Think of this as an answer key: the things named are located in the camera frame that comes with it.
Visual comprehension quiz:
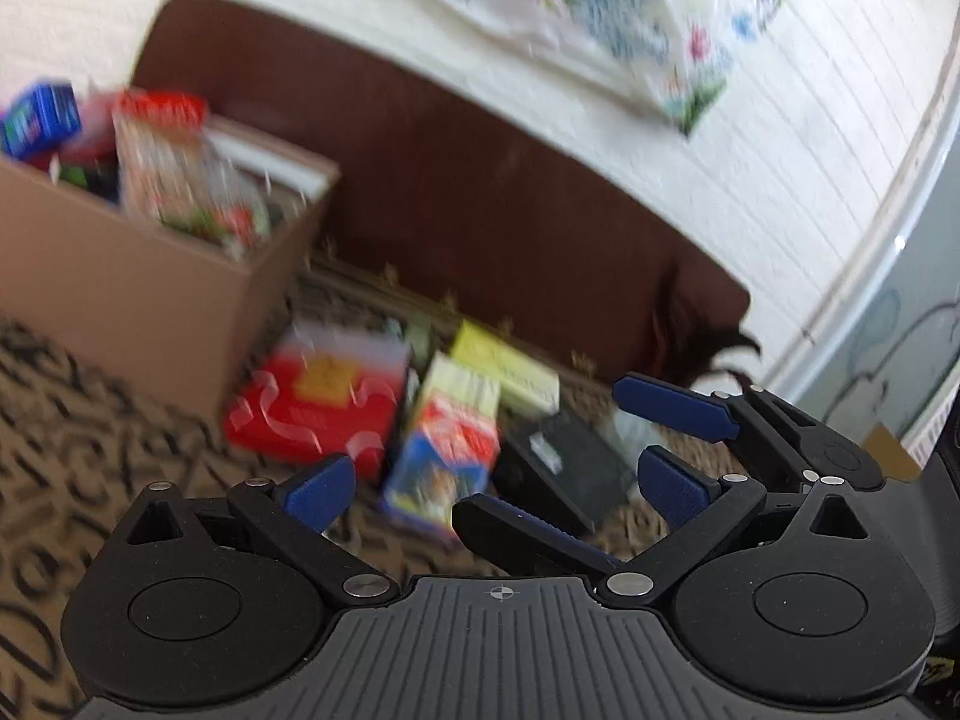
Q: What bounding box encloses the blue red card packet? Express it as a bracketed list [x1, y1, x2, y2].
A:
[377, 355, 503, 542]

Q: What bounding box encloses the tan cardboard piece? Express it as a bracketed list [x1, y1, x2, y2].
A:
[862, 424, 922, 482]

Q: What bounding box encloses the letter print rug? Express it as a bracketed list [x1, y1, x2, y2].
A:
[0, 251, 676, 720]

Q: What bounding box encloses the floral plastic bag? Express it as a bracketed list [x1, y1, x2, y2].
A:
[341, 0, 790, 137]

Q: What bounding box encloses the brown cardboard box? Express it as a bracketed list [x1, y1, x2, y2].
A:
[0, 116, 342, 432]

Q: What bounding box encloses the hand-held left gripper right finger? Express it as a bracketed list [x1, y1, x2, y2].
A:
[596, 446, 871, 608]

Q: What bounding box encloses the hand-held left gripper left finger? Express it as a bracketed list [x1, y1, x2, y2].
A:
[112, 454, 398, 608]

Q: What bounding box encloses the dark tassel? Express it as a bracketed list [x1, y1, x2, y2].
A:
[649, 262, 764, 392]

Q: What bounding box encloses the black pouch with metal ring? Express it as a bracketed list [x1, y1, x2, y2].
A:
[491, 412, 640, 535]

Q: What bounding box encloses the white flat book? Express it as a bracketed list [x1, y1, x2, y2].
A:
[204, 118, 335, 207]

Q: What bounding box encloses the red box with ribbon print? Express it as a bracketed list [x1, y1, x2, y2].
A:
[223, 321, 415, 482]

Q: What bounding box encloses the blue carton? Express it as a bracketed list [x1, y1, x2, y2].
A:
[0, 81, 85, 160]

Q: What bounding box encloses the yellow green carton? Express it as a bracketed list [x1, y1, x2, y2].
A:
[448, 319, 562, 419]

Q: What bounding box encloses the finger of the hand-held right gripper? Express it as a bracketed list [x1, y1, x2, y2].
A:
[452, 493, 625, 582]
[613, 373, 826, 488]

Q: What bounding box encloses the red snack packet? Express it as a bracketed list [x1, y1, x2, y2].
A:
[112, 88, 272, 260]

